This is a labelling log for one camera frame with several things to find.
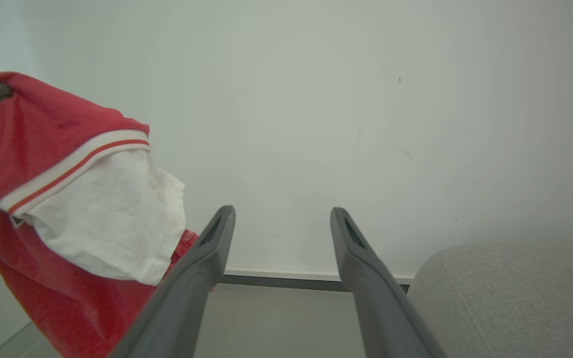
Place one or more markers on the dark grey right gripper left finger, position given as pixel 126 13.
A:
pixel 182 298

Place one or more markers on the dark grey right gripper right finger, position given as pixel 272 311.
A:
pixel 381 308

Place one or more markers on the red and white garment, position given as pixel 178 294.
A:
pixel 43 134

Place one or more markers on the white and dark baseboard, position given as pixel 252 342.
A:
pixel 276 278

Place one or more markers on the grey fabric sofa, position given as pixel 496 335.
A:
pixel 515 303

